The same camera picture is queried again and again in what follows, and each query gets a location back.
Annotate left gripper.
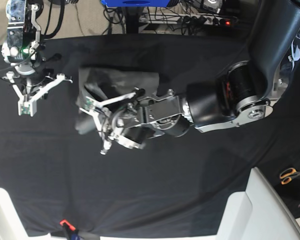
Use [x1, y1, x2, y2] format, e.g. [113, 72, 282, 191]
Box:
[103, 104, 155, 150]

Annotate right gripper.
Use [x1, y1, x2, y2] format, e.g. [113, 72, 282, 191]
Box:
[15, 53, 62, 95]

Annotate grey T-shirt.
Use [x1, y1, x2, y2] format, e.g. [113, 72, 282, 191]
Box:
[74, 65, 161, 136]

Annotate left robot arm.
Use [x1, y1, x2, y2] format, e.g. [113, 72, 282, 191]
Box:
[100, 0, 300, 150]

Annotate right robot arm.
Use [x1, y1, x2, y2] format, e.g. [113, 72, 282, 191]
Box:
[1, 0, 67, 98]

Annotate black table cloth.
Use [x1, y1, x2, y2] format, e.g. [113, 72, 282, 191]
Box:
[0, 34, 300, 238]

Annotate blue plastic box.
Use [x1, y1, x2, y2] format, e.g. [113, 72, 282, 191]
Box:
[100, 0, 170, 8]

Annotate white power strip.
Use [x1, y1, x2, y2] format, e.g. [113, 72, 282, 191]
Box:
[139, 12, 239, 27]

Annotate red blue clamp bottom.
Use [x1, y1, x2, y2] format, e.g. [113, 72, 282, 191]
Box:
[59, 219, 82, 240]

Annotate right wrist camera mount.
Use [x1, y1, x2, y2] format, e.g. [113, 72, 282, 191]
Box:
[2, 71, 73, 117]

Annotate black stand post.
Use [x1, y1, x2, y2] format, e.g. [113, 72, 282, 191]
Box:
[122, 6, 144, 34]

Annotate white table frame left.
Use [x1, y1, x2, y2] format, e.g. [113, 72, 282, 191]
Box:
[0, 179, 52, 240]

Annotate orange handled scissors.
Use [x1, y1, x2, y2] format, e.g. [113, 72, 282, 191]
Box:
[279, 167, 300, 185]

